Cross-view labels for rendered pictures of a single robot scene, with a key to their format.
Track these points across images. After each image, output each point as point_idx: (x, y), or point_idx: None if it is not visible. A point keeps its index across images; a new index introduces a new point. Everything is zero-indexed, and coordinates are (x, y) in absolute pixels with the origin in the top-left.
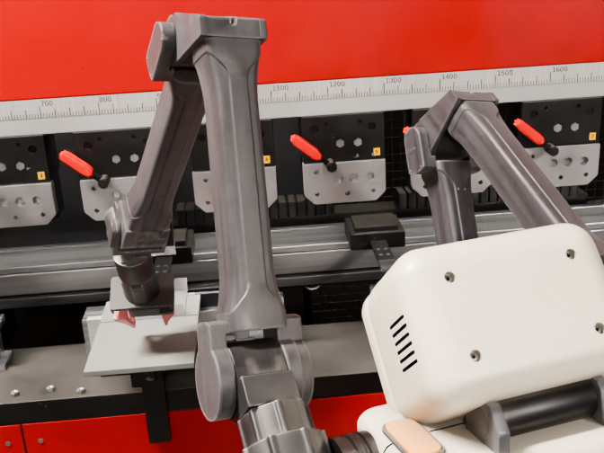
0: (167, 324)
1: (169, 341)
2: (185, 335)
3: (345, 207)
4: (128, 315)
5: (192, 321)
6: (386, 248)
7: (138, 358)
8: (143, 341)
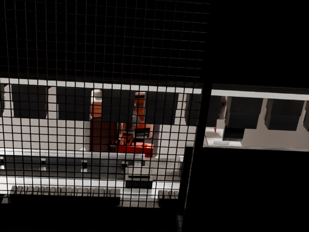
0: (214, 130)
1: (213, 135)
2: (208, 136)
3: (149, 204)
4: (225, 122)
5: (208, 141)
6: (135, 163)
7: (220, 131)
8: (221, 136)
